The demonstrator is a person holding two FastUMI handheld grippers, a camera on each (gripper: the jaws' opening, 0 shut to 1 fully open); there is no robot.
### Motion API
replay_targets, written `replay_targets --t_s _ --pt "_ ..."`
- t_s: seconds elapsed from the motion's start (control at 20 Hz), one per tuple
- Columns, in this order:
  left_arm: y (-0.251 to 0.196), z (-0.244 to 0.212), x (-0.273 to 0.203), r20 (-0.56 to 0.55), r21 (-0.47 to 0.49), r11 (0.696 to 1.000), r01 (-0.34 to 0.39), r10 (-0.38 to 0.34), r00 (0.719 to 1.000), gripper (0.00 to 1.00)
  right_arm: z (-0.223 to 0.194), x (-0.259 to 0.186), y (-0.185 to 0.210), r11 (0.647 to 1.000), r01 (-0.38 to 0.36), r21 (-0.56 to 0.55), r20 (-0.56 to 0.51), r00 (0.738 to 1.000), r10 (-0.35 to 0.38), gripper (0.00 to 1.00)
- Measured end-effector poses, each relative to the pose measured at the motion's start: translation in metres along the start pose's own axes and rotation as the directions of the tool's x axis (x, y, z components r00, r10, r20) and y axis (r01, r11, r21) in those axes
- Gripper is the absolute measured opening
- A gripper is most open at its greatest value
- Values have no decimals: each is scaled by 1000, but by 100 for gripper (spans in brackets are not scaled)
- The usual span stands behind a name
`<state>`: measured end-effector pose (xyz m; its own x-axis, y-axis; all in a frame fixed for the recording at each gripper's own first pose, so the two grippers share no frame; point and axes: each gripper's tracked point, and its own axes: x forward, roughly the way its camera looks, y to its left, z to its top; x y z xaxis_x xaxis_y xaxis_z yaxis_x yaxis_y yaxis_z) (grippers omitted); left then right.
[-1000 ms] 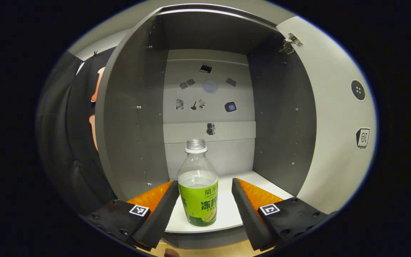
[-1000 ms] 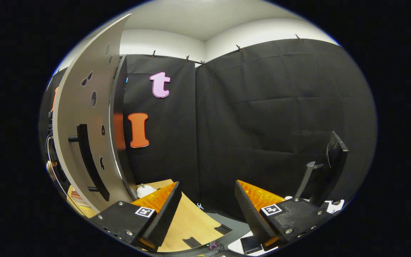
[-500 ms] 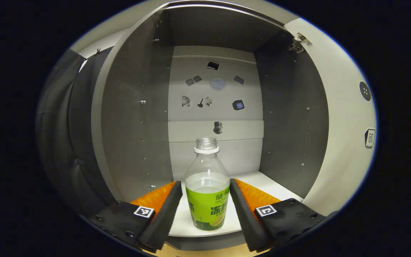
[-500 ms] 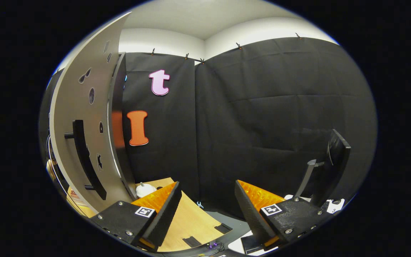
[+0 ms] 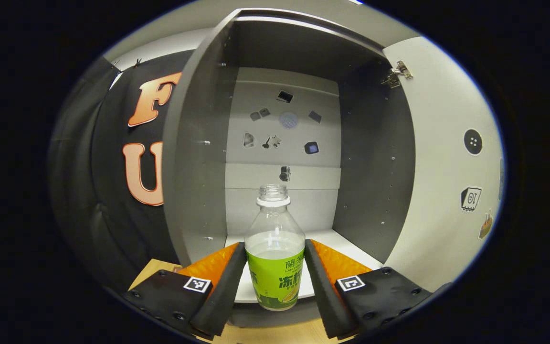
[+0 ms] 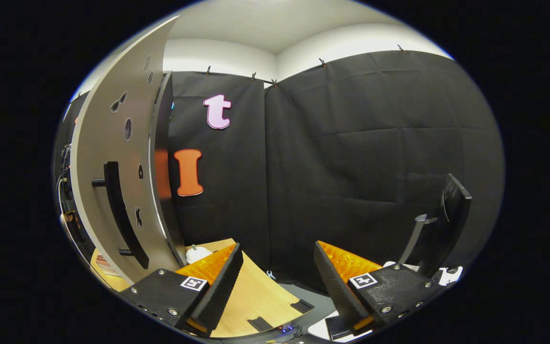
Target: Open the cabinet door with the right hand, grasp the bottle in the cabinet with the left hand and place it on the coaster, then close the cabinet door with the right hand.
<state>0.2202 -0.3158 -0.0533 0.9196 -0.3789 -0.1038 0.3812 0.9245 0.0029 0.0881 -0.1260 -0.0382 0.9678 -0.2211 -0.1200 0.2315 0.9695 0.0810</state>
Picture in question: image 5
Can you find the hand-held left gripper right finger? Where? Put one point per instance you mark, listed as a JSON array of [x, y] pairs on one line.
[[325, 296]]

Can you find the black backdrop cloth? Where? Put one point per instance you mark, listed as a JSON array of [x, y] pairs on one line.
[[108, 215]]

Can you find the green label bottle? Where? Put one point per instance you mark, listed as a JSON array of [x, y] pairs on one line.
[[275, 282]]

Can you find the grey cabinet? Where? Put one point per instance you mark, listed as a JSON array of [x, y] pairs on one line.
[[198, 191]]

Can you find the metal door hinge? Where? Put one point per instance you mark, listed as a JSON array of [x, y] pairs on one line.
[[397, 74]]

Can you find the beige cabinet door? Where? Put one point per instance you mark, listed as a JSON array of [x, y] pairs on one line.
[[437, 191]]

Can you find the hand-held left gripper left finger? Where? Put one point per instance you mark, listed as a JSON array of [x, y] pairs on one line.
[[222, 296]]

